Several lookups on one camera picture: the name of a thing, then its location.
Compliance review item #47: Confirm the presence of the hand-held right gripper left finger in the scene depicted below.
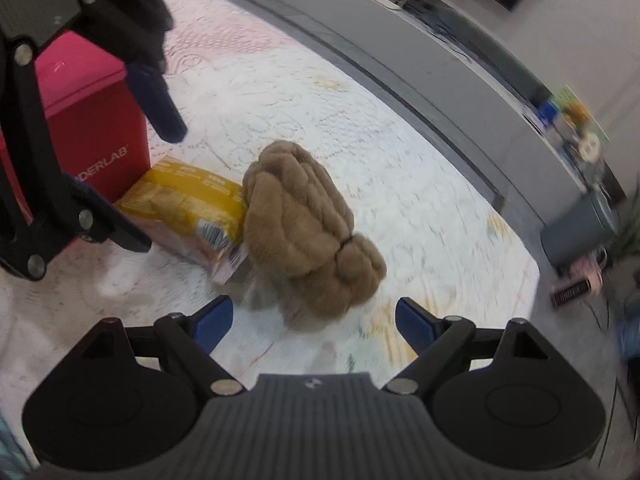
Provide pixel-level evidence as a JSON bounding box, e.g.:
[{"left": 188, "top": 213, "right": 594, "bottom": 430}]
[{"left": 80, "top": 295, "right": 247, "bottom": 397}]

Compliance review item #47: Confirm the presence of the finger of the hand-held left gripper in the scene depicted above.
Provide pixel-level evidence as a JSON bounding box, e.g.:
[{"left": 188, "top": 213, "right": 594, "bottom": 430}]
[
  {"left": 0, "top": 34, "right": 153, "bottom": 282},
  {"left": 64, "top": 0, "right": 190, "bottom": 145}
]

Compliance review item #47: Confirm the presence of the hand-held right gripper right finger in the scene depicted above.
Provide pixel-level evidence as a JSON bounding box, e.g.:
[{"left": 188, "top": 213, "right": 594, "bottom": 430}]
[{"left": 384, "top": 297, "right": 560, "bottom": 396}]

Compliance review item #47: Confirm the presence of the red box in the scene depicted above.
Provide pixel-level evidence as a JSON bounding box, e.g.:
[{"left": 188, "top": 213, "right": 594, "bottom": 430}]
[{"left": 0, "top": 30, "right": 152, "bottom": 243}]

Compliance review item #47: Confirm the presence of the brown plush toy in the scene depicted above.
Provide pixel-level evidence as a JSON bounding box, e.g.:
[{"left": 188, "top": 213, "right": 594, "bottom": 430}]
[{"left": 242, "top": 140, "right": 388, "bottom": 334}]

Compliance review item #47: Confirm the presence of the yellow snack packet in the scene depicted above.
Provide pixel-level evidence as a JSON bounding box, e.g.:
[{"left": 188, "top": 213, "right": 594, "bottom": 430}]
[{"left": 114, "top": 156, "right": 249, "bottom": 282}]

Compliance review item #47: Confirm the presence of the white lace table cover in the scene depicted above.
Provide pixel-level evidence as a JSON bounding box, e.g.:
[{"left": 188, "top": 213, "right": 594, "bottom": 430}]
[{"left": 0, "top": 0, "right": 542, "bottom": 382}]

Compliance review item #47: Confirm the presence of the small beige heater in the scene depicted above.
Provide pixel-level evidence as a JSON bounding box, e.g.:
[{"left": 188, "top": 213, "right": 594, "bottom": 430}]
[{"left": 550, "top": 279, "right": 594, "bottom": 309}]

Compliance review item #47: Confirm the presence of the pink basket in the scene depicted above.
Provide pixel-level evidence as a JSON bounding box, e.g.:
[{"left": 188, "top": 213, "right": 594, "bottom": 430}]
[{"left": 569, "top": 252, "right": 609, "bottom": 292}]

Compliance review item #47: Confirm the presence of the grey trash bin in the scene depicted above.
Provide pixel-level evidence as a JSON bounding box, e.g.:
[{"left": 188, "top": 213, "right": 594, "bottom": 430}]
[{"left": 539, "top": 189, "right": 622, "bottom": 267}]

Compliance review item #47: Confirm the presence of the blue water bottle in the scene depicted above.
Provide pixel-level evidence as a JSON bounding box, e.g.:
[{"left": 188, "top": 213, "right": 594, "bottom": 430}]
[{"left": 614, "top": 317, "right": 640, "bottom": 363}]

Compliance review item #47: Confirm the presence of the green potted plant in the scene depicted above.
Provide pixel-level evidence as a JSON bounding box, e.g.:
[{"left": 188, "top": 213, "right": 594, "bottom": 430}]
[{"left": 607, "top": 217, "right": 640, "bottom": 263}]

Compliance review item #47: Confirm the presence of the grey stone bench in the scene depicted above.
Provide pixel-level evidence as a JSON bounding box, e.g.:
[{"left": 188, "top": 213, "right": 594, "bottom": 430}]
[{"left": 220, "top": 0, "right": 632, "bottom": 227}]

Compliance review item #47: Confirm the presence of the pile of packets and plush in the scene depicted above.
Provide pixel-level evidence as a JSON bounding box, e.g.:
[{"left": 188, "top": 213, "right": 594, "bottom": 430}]
[{"left": 524, "top": 85, "right": 610, "bottom": 172}]

